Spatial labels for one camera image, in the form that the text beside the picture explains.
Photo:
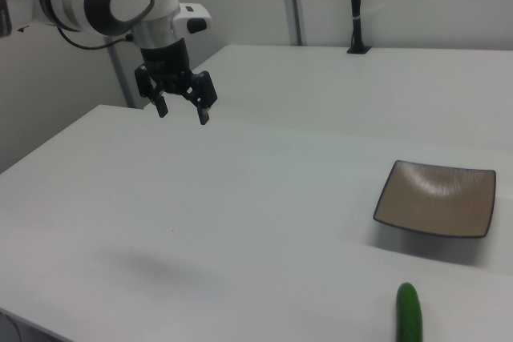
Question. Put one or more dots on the square brown ceramic plate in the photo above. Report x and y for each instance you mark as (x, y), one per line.
(437, 202)

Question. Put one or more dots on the green cucumber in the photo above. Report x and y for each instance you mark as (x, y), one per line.
(409, 314)

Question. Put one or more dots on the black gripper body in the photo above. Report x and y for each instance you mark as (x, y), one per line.
(166, 65)

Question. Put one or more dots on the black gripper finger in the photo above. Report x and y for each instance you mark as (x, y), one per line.
(143, 81)
(203, 93)

